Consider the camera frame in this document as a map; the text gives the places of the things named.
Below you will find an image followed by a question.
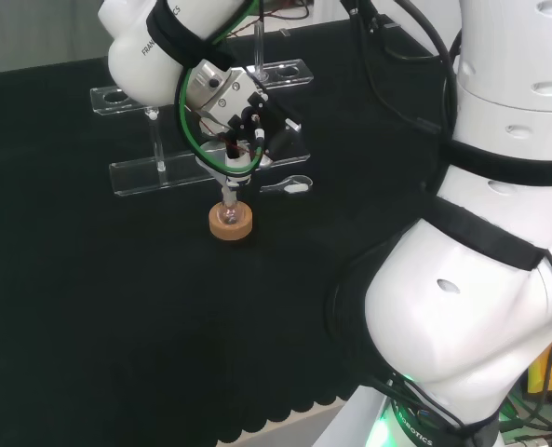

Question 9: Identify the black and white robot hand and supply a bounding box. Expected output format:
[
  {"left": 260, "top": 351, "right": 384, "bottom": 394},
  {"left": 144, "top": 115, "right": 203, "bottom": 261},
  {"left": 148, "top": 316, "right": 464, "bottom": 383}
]
[{"left": 194, "top": 89, "right": 304, "bottom": 189}]

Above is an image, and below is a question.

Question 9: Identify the round-bottom glass flask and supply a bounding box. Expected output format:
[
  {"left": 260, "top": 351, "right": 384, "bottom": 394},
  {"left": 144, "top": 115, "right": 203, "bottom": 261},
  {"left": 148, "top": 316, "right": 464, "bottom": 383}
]
[{"left": 216, "top": 195, "right": 242, "bottom": 228}]

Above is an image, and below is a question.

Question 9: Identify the black bench cloth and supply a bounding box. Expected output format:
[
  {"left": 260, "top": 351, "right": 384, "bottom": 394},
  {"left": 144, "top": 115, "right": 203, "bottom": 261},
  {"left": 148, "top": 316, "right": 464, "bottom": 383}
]
[{"left": 0, "top": 20, "right": 463, "bottom": 447}]

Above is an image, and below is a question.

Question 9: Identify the clear plastic funnel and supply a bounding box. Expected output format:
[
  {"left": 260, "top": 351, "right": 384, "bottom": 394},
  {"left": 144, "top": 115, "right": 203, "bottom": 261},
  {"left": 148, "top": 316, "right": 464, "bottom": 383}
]
[{"left": 195, "top": 141, "right": 259, "bottom": 207}]

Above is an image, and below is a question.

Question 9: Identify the clear weighing funnel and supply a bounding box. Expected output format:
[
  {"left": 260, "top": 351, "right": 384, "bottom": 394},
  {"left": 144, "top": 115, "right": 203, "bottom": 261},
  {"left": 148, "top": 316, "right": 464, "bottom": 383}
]
[{"left": 259, "top": 173, "right": 316, "bottom": 196}]

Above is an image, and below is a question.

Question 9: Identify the black cable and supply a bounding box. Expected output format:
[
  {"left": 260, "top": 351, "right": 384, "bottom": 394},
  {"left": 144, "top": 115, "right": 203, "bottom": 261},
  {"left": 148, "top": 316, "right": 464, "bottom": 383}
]
[{"left": 343, "top": 0, "right": 461, "bottom": 139}]

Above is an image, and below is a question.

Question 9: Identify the cork ring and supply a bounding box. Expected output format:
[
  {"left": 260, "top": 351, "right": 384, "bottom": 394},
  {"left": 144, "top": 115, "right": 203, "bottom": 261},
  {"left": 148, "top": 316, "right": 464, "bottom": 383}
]
[{"left": 208, "top": 200, "right": 254, "bottom": 243}]

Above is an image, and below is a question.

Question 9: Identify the clear acrylic funnel stand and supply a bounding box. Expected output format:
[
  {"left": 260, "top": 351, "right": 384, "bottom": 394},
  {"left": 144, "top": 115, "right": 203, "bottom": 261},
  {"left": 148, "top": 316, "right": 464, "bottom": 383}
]
[{"left": 89, "top": 18, "right": 315, "bottom": 198}]

